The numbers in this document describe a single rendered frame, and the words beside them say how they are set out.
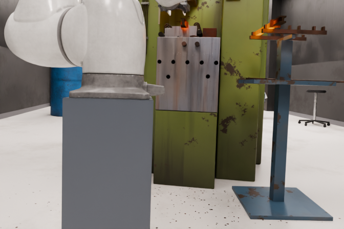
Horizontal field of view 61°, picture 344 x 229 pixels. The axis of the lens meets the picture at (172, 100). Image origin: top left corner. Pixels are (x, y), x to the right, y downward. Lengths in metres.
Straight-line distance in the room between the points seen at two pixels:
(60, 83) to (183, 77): 3.71
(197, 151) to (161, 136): 0.24
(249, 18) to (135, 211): 1.55
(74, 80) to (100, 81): 4.56
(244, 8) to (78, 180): 1.60
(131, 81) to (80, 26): 0.17
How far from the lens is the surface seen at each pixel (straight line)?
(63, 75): 5.25
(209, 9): 2.37
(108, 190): 0.71
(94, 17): 0.71
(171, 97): 1.79
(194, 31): 1.85
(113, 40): 0.69
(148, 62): 2.02
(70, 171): 0.71
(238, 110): 1.97
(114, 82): 0.69
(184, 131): 1.80
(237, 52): 1.98
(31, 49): 0.83
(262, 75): 2.43
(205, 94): 1.76
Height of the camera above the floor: 0.64
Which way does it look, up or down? 3 degrees down
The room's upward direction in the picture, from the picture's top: 2 degrees clockwise
